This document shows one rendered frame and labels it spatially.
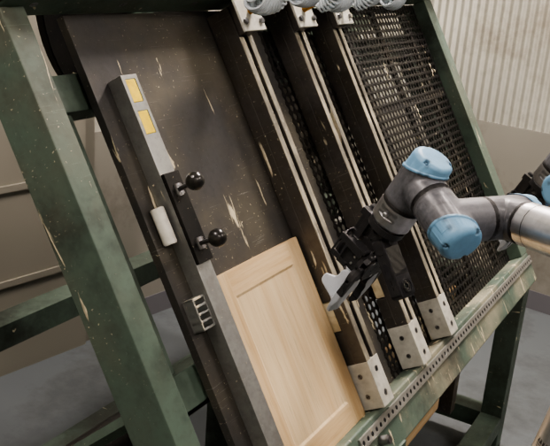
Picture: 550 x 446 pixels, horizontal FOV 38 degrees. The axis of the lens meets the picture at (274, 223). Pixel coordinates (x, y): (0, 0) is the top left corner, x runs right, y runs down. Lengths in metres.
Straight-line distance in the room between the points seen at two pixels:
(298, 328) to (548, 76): 3.35
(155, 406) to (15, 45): 0.70
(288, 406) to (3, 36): 0.98
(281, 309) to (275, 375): 0.17
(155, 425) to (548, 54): 3.91
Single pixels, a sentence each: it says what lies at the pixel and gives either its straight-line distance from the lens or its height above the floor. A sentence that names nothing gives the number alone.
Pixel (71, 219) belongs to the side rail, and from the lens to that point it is 1.50.
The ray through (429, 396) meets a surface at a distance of 2.37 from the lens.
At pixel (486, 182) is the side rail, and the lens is 3.34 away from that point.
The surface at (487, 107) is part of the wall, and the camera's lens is 5.18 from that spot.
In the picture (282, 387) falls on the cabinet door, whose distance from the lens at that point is 1.85.
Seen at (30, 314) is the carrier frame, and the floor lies 0.79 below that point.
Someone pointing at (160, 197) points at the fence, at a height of 1.48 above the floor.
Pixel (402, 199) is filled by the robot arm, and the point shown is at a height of 1.60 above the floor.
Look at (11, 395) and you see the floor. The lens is 3.92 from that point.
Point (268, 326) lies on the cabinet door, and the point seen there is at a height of 1.17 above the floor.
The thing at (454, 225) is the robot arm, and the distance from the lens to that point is 1.30.
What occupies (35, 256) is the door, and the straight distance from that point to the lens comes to 3.94.
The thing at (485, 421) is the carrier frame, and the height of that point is 0.18.
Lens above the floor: 1.98
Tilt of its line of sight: 18 degrees down
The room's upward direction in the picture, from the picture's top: 4 degrees clockwise
